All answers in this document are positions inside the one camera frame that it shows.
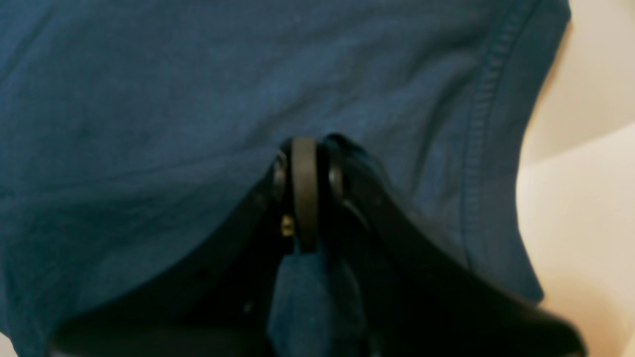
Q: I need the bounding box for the dark blue T-shirt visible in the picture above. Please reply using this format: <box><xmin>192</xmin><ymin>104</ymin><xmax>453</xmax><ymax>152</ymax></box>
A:
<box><xmin>1</xmin><ymin>0</ymin><xmax>570</xmax><ymax>357</ymax></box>

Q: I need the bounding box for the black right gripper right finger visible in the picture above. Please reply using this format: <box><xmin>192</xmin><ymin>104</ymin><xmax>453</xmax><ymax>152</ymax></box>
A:
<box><xmin>322</xmin><ymin>135</ymin><xmax>586</xmax><ymax>357</ymax></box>

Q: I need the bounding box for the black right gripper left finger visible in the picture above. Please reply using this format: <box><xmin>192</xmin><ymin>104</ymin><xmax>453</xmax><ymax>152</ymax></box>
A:
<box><xmin>50</xmin><ymin>149</ymin><xmax>293</xmax><ymax>357</ymax></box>

